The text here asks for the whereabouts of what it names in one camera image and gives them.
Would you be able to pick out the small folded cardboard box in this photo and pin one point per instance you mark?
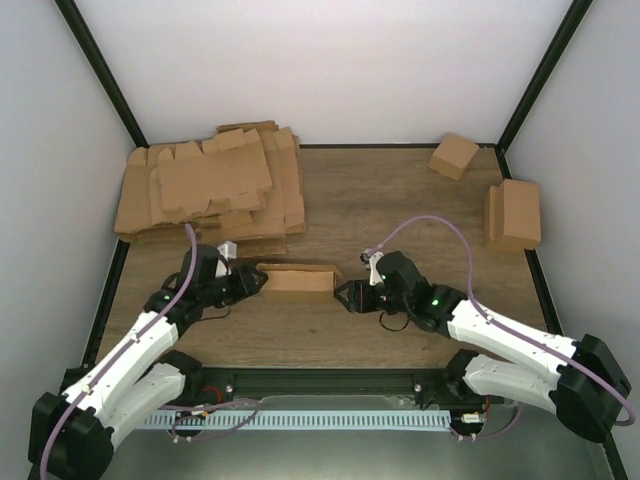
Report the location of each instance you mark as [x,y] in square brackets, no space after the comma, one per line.
[453,156]

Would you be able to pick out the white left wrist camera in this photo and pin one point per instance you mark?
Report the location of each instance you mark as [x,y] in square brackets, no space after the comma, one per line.
[227,253]

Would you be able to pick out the stack of flat cardboard blanks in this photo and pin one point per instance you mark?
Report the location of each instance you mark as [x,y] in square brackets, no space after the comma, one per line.
[244,184]

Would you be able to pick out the black corner frame post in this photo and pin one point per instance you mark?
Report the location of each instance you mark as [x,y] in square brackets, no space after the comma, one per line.
[561,39]
[85,39]

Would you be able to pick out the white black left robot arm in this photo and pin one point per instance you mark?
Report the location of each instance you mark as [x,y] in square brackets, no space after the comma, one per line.
[74,434]

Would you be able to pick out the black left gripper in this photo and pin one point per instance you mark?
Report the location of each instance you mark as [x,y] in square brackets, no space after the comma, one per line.
[246,284]

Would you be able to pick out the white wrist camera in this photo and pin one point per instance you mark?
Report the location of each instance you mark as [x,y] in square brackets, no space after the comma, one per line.
[227,253]
[369,260]

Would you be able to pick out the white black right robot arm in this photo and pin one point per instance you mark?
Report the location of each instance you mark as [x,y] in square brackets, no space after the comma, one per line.
[579,381]

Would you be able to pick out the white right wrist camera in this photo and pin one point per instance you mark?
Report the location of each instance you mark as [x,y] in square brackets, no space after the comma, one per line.
[369,260]

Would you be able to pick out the large folded cardboard box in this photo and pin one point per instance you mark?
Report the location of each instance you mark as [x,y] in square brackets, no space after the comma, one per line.
[512,220]

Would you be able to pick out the black left corner frame post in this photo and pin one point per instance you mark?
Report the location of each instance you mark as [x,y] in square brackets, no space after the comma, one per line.
[85,39]

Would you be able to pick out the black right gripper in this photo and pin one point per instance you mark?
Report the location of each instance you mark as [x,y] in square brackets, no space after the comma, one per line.
[359,293]

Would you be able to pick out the black right corner frame post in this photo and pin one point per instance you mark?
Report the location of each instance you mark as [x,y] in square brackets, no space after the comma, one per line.
[561,39]

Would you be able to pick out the brown cardboard box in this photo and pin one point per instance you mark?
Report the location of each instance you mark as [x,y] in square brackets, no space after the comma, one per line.
[291,283]

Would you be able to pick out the light blue slotted cable duct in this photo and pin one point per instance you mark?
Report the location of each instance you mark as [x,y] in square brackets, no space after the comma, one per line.
[282,420]

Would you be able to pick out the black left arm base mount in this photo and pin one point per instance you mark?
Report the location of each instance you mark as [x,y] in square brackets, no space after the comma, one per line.
[197,388]

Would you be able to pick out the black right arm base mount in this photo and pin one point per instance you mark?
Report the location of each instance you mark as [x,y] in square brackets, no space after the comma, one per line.
[445,387]

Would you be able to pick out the black aluminium frame rail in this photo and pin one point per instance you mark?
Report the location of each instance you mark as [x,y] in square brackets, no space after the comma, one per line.
[266,382]

